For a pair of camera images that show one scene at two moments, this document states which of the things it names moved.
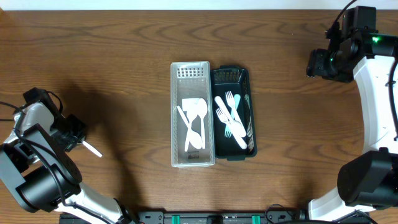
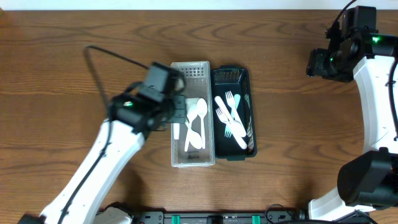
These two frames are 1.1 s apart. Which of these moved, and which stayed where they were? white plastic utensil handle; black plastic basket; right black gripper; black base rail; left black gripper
Moved: left black gripper; white plastic utensil handle
Stayed: black plastic basket; black base rail; right black gripper
